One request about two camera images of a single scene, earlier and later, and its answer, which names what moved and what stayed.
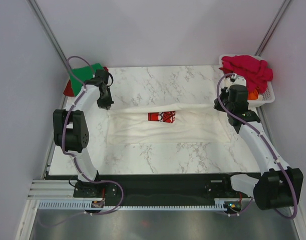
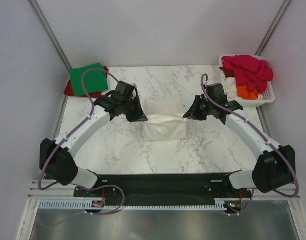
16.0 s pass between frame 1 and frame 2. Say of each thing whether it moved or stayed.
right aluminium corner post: stayed
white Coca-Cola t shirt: moved
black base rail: stayed
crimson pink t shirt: stayed
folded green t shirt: stayed
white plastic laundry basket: stayed
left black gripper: moved
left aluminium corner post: stayed
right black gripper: moved
